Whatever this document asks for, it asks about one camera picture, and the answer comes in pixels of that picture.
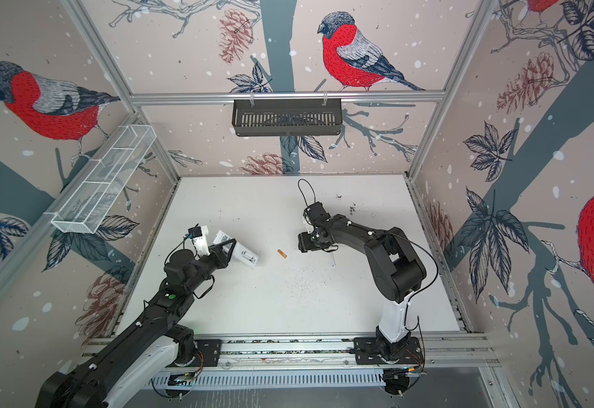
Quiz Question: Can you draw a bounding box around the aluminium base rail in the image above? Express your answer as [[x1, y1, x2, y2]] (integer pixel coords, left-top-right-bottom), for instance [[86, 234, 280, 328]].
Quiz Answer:
[[74, 332, 502, 373]]

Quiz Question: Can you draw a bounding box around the white remote control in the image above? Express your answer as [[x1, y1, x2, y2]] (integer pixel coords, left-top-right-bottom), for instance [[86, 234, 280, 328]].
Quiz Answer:
[[214, 231, 259, 269]]

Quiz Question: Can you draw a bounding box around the black wall basket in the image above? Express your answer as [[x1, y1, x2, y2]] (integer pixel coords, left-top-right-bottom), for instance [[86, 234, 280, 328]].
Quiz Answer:
[[232, 99, 343, 137]]

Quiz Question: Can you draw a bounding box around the white mesh wall shelf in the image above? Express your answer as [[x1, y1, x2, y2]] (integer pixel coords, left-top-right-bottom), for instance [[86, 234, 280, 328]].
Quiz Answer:
[[51, 124, 157, 234]]

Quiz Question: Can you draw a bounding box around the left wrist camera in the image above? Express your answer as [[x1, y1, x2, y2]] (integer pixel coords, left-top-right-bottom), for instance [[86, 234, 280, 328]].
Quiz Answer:
[[188, 224, 210, 257]]

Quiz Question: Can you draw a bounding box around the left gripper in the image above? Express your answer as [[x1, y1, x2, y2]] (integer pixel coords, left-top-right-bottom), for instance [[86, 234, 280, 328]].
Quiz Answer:
[[185, 237, 236, 294]]

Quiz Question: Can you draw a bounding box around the camera cable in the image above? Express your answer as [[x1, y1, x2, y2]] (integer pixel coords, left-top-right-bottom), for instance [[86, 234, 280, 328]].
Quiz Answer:
[[297, 177, 318, 207], [163, 234, 196, 266]]

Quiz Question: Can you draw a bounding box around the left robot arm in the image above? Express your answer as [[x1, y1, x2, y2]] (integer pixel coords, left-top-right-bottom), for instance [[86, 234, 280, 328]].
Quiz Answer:
[[36, 239, 237, 407]]

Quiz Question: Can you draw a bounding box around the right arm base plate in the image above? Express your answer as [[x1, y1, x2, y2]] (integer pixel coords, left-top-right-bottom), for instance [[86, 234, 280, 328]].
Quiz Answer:
[[353, 337, 424, 366]]

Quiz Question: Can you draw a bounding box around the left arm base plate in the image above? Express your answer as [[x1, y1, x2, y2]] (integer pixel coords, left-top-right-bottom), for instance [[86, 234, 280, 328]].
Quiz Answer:
[[170, 339, 222, 368]]

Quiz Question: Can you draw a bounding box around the right camera cable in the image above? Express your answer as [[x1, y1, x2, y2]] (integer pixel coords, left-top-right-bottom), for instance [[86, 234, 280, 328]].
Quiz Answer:
[[297, 177, 318, 207]]

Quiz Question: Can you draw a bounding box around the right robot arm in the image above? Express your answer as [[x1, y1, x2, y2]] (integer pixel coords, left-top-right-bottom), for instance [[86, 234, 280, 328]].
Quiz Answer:
[[298, 202, 427, 366]]

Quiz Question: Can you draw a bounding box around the left camera cable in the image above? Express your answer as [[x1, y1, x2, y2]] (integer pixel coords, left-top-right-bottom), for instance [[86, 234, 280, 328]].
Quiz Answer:
[[163, 234, 196, 266]]

